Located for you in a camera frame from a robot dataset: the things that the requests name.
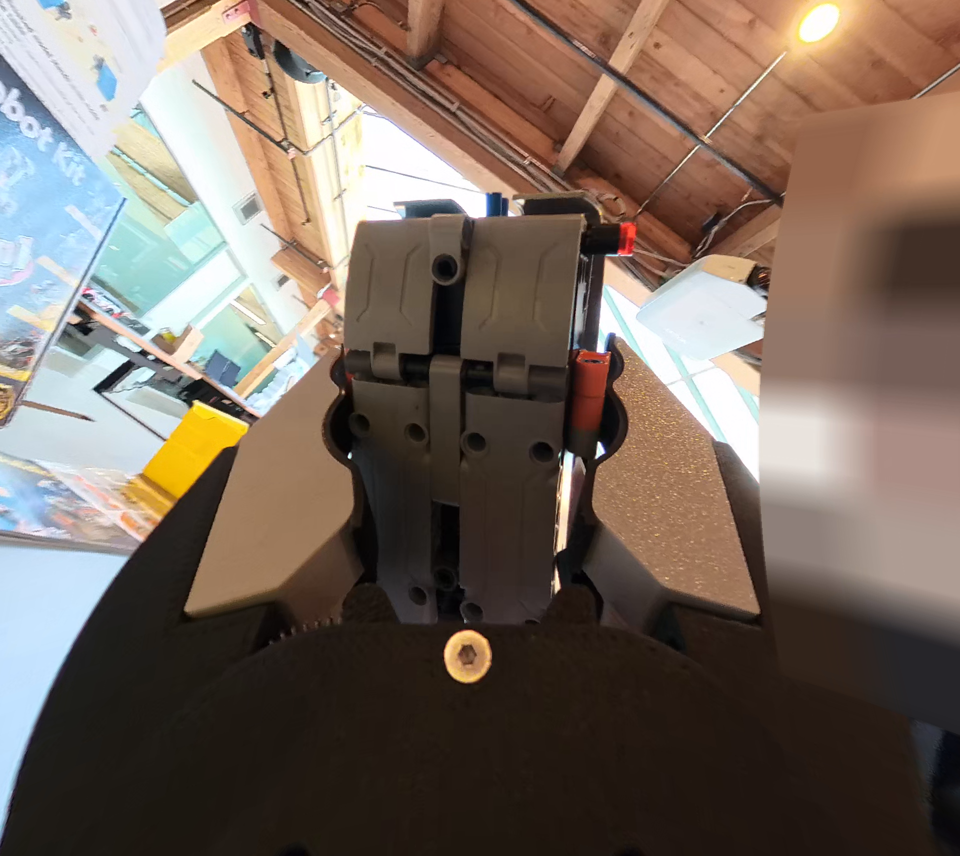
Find white ceiling device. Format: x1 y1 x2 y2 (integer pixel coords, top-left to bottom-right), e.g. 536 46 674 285
636 254 770 362

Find grey desk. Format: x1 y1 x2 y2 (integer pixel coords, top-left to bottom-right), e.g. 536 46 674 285
0 544 136 820

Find round ceiling lamp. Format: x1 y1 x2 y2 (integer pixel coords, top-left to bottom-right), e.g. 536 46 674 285
795 1 843 45

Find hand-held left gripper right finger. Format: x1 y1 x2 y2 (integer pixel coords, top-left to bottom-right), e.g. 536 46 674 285
555 337 762 625

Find black ceiling pipe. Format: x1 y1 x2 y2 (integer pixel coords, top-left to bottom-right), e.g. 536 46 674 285
371 0 787 206

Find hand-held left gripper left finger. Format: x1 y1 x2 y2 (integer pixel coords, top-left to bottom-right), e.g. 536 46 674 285
183 349 376 621

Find dark printed box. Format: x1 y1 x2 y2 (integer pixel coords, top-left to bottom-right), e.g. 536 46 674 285
0 57 127 430

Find small blue printed manual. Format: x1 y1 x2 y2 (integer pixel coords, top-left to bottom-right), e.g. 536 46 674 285
0 454 162 553

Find black ceiling fixture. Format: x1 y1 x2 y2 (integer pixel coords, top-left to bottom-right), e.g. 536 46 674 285
270 38 325 85

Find yellow plastic bin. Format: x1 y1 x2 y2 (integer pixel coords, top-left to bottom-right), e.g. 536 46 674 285
142 402 249 497

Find grey building block vehicle model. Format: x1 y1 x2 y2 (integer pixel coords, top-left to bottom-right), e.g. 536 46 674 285
341 190 639 626

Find white printed box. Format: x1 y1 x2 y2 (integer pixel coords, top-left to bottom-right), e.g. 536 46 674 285
0 0 168 160

